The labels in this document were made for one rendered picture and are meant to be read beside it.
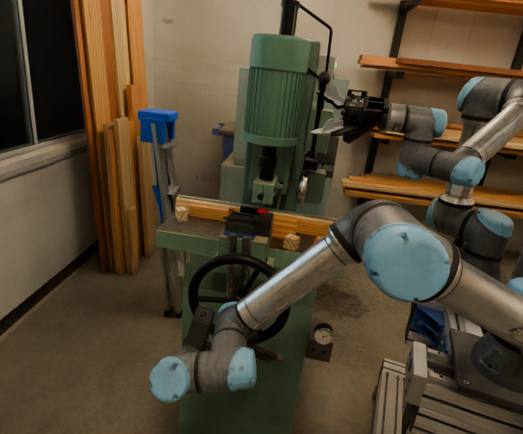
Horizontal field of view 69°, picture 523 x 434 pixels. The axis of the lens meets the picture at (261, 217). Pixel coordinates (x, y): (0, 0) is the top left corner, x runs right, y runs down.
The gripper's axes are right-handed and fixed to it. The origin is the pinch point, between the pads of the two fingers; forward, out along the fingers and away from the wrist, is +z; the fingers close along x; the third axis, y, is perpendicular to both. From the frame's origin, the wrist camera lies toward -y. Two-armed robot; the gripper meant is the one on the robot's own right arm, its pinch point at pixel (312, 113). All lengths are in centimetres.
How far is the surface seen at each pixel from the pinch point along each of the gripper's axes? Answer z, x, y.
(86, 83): 132, -68, -73
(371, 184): -55, -102, -188
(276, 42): 12.7, -12.2, 12.3
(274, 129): 10.5, 3.1, -5.5
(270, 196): 9.7, 15.7, -23.8
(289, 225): 1.9, 23.0, -27.6
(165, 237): 40, 34, -27
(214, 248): 24, 35, -28
